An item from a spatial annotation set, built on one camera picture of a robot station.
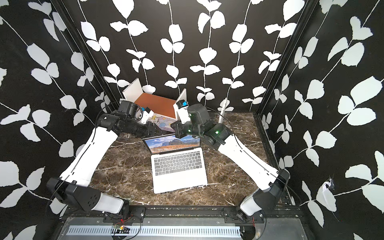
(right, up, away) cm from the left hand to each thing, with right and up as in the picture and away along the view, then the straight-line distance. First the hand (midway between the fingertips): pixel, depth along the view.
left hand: (160, 131), depth 72 cm
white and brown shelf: (-19, +23, +13) cm, 32 cm away
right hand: (+7, +3, -6) cm, 9 cm away
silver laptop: (+7, -20, +13) cm, 25 cm away
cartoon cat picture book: (-4, +5, +25) cm, 26 cm away
